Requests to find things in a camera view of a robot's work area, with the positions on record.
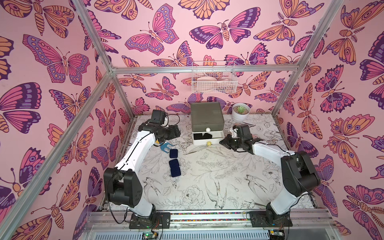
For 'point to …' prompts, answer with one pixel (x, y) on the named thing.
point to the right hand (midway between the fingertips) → (216, 142)
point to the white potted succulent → (240, 112)
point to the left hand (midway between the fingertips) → (176, 132)
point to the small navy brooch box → (173, 153)
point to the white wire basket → (214, 77)
